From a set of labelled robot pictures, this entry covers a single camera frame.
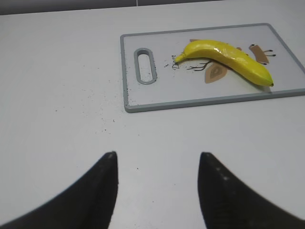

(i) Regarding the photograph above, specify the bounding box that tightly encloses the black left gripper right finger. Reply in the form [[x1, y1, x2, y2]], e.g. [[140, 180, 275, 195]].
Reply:
[[198, 152, 305, 229]]

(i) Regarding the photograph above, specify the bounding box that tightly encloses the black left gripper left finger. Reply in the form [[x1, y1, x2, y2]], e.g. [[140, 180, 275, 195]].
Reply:
[[1, 152, 119, 229]]

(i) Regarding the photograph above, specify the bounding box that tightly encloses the yellow plastic banana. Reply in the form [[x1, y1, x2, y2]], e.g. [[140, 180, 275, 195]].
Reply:
[[174, 40, 274, 87]]

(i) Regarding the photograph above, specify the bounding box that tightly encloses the grey-rimmed white cutting board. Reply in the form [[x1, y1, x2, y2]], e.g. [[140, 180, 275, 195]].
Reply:
[[120, 23, 305, 113]]

